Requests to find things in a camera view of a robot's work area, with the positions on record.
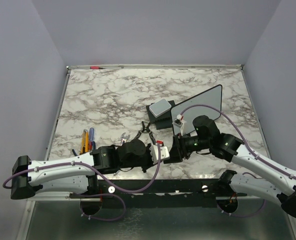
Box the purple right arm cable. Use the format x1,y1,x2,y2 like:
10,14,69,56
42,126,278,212
180,104,296,181

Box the blue red screwdriver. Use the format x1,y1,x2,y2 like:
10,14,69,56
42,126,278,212
88,127,96,152

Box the blue handled cutters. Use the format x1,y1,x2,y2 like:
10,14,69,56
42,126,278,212
71,149,79,156

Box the black front mounting rail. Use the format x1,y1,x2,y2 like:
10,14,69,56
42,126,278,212
69,177,246,209

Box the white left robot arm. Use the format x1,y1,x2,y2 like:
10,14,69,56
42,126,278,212
10,139,170,200

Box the red marker on rail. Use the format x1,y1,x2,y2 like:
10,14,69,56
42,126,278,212
89,66,105,70

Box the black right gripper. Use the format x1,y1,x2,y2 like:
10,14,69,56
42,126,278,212
163,132,211,164

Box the silver open-end wrench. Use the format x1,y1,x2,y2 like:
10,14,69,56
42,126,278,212
113,132,130,176

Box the black handled pliers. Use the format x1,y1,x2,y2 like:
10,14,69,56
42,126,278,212
133,121,157,145

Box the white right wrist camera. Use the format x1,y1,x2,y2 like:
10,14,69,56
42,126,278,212
172,114,186,129

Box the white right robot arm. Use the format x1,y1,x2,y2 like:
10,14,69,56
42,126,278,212
164,115,296,218

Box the white square box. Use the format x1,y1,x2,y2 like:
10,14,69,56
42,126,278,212
149,98,172,118

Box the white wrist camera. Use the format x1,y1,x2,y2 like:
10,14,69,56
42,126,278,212
172,114,186,129
149,140,170,164

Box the yellow utility knife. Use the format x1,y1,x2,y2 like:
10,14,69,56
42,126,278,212
80,129,89,155

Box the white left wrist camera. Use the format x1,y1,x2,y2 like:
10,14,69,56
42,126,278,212
149,140,170,164

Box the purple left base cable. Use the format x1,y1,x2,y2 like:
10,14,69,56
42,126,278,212
80,192,127,221

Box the black framed whiteboard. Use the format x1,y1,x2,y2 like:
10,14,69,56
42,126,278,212
170,84,223,134

